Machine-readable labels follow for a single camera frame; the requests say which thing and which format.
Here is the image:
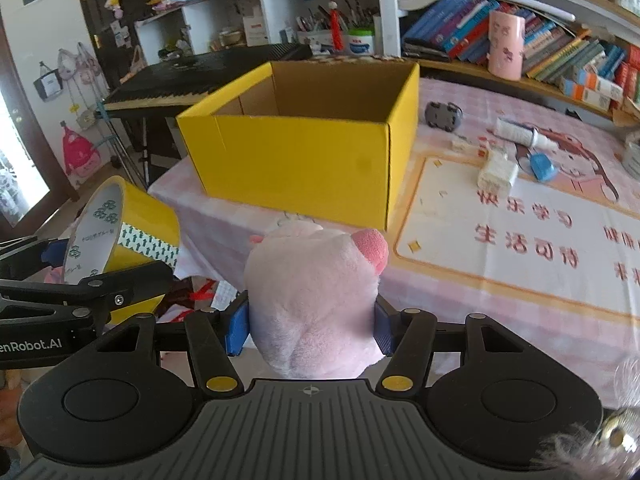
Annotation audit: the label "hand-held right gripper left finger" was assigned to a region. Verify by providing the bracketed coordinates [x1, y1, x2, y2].
[92, 292, 251, 397]

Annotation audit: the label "white box with red labels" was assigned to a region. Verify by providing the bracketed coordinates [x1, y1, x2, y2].
[477, 160, 519, 194]

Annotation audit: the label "pink backpack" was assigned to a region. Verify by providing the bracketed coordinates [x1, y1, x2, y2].
[61, 121, 103, 178]

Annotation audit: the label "white jar with green lid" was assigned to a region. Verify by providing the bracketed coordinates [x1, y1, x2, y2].
[348, 28, 376, 56]

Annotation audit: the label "black electronic keyboard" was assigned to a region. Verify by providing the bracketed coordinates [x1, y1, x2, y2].
[95, 44, 313, 186]

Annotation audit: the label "pen holder with pens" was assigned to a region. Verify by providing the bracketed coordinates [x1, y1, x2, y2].
[295, 7, 333, 48]

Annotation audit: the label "grey fluffy pompom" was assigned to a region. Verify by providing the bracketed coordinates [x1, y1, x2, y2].
[540, 355, 640, 480]

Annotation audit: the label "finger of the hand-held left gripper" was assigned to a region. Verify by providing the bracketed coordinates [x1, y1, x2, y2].
[0, 237, 71, 283]
[0, 260, 175, 332]

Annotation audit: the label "yellow tape roll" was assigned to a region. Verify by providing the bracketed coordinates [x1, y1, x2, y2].
[62, 176, 182, 328]

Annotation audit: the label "grey toy car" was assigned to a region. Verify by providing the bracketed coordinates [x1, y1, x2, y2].
[425, 101, 463, 133]

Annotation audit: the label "hanging pink bags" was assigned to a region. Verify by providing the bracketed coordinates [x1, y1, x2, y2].
[57, 42, 103, 86]

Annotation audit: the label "orange and white carton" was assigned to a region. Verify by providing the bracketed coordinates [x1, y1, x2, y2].
[559, 79, 612, 112]
[575, 69, 624, 102]

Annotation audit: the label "pink printed tumbler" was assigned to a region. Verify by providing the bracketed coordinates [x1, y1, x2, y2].
[487, 10, 526, 81]

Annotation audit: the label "row of books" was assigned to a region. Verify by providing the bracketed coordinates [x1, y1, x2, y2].
[402, 0, 640, 111]

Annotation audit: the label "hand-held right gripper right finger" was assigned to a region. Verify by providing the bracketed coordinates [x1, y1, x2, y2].
[374, 294, 533, 397]

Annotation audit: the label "red hanging ornament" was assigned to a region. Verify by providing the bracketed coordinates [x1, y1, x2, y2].
[327, 4, 344, 52]

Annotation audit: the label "small blue plastic case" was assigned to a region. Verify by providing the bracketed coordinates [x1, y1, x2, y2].
[529, 152, 558, 182]

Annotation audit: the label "white spray bottle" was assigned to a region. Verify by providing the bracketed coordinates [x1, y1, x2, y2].
[495, 117, 558, 152]

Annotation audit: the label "pink plush pig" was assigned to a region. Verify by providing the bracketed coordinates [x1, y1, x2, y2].
[244, 222, 390, 380]

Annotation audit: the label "yellow cardboard box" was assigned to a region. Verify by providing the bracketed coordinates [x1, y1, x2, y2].
[176, 60, 421, 231]

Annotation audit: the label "white wooden bookshelf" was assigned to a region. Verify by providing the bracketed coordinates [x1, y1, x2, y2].
[135, 0, 640, 126]

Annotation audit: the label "pink checked desktop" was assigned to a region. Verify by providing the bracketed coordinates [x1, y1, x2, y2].
[147, 55, 640, 411]

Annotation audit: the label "hanging tote bag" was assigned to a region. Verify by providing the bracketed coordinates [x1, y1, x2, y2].
[32, 60, 65, 103]

